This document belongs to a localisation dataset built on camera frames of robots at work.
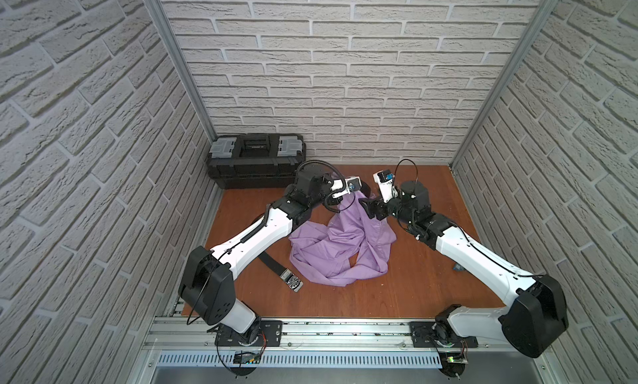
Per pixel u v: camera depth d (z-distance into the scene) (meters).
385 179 0.67
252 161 0.98
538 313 0.40
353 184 0.66
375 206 0.70
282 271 0.84
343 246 0.89
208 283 0.41
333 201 0.71
